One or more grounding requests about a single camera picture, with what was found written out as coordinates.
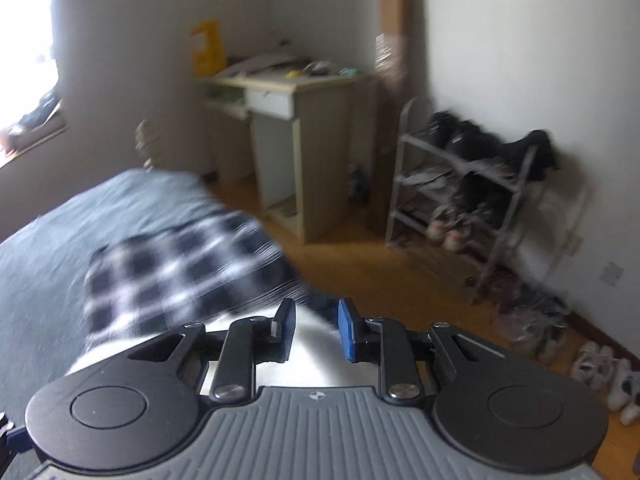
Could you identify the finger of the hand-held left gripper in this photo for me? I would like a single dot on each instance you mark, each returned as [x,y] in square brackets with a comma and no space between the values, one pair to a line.
[21,440]

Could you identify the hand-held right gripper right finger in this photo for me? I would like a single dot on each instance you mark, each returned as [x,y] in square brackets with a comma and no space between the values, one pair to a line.
[347,335]

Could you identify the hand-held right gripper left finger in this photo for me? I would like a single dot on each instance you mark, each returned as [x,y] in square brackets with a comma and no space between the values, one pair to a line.
[287,332]

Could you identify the black white plaid shirt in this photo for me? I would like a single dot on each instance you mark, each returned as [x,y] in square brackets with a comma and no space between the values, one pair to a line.
[175,270]

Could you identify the dark clothes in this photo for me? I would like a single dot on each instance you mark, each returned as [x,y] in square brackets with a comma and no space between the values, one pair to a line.
[40,110]

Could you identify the white cloth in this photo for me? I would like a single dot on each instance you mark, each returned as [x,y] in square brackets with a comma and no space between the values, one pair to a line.
[315,360]

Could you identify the white red sneaker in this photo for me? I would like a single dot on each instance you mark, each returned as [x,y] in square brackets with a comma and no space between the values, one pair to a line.
[437,225]
[457,240]

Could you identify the grey bed blanket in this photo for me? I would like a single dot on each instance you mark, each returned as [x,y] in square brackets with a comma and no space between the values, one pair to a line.
[50,270]

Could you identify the cream desk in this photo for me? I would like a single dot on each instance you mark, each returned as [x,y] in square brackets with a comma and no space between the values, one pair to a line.
[320,160]

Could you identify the grey shoes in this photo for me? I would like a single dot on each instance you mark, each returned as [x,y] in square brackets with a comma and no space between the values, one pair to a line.
[535,332]

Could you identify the dark shoes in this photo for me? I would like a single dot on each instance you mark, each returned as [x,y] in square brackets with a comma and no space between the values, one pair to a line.
[485,195]

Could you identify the metal shoe rack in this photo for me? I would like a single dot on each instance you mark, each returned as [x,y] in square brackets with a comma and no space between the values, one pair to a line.
[516,200]

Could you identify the black shoe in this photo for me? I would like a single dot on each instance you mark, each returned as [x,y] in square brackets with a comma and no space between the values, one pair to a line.
[472,140]
[442,127]

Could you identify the round bedpost ball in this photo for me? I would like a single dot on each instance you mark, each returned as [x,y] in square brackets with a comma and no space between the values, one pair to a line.
[147,137]

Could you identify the black boot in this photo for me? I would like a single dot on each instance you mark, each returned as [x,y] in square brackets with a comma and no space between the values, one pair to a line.
[535,152]

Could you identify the pile of papers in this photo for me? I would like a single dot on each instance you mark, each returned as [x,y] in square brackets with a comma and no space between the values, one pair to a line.
[260,62]

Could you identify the yellow bag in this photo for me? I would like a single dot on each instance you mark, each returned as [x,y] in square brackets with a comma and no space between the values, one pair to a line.
[207,50]

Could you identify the cardboard box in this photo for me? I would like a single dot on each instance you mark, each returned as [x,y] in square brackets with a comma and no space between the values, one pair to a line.
[35,136]

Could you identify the cardboard plank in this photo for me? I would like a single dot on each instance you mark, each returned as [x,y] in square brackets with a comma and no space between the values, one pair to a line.
[395,0]

